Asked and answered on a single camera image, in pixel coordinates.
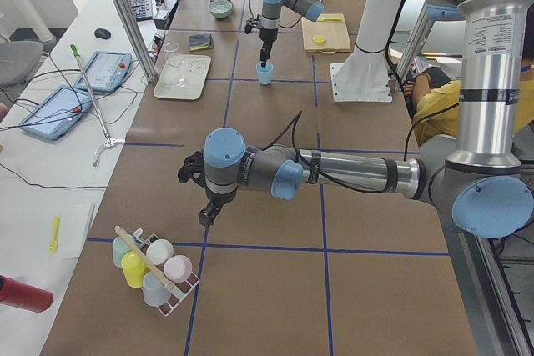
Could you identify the blue teach pendant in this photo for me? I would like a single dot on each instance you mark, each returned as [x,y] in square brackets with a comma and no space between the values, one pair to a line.
[107,70]
[57,113]

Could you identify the black keyboard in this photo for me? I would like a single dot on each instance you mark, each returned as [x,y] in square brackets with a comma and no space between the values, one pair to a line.
[142,9]

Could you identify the yellow cup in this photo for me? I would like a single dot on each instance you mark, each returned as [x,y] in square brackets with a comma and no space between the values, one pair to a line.
[134,269]

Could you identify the wooden stick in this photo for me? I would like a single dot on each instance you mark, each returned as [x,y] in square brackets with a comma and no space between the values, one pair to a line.
[124,235]

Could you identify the cream bear tray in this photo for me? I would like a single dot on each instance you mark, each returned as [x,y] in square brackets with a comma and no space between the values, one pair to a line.
[195,69]

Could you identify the light blue cup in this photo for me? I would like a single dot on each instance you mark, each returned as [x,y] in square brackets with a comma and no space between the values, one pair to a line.
[264,72]

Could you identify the blue teach pendant far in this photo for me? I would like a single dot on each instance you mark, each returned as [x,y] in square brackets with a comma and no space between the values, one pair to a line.
[107,70]

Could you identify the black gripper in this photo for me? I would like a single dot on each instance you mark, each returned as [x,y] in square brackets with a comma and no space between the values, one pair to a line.
[267,35]
[217,198]

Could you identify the blue teach pendant near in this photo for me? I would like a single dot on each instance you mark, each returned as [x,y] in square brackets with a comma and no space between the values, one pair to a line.
[57,113]

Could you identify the small yellow spoon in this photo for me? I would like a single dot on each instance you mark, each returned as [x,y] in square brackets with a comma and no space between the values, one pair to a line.
[53,243]

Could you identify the clear wine glass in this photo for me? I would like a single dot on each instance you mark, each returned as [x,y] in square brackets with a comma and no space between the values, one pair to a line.
[175,59]

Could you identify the white wire cup rack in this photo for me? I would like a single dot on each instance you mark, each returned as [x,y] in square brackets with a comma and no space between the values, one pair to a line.
[180,290]

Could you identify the yellow plastic knife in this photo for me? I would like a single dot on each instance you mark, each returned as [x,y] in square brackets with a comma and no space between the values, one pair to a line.
[330,19]

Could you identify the grey blue cup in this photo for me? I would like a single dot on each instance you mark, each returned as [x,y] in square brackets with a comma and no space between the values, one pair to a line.
[154,293]

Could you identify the mint green cup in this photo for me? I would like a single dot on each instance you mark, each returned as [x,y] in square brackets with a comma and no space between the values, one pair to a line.
[119,249]

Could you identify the long reach grabber tool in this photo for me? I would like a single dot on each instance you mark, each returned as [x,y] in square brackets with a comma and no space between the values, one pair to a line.
[110,142]

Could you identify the black computer mouse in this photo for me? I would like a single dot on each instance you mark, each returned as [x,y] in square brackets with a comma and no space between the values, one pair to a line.
[102,33]

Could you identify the pink cup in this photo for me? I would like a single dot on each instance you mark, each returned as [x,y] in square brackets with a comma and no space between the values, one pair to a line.
[178,268]

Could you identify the white cup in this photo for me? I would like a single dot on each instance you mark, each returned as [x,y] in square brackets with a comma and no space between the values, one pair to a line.
[159,251]

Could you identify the person in yellow shirt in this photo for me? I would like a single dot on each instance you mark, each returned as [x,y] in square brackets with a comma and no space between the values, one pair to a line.
[437,110]

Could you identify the red bottle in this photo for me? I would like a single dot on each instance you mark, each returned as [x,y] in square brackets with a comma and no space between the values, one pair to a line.
[21,295]

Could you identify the grey folded cloth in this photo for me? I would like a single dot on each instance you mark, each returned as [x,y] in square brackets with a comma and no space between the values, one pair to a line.
[200,42]

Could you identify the bamboo cutting board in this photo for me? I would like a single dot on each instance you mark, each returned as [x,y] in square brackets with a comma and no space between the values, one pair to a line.
[336,34]

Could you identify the green bowl of ice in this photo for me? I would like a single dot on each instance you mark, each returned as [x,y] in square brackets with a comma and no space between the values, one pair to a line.
[220,9]

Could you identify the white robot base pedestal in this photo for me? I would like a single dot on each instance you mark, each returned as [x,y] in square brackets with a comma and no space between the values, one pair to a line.
[363,76]

